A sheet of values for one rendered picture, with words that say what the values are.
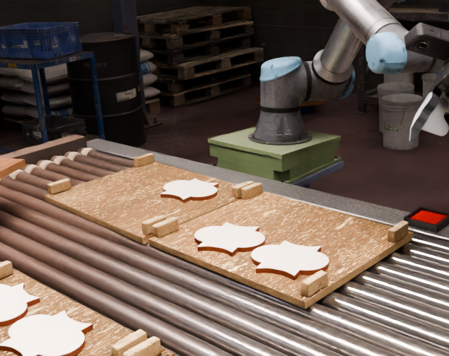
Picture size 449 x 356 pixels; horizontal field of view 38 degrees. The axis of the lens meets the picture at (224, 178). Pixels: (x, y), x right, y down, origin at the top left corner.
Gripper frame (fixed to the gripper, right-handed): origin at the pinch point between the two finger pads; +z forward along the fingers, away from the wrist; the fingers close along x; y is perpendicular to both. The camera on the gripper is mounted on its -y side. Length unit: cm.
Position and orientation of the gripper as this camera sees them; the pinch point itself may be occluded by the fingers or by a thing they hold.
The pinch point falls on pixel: (435, 117)
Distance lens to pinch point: 106.6
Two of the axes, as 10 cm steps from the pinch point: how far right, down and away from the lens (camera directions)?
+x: -3.5, 4.2, 8.4
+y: 8.4, 5.4, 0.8
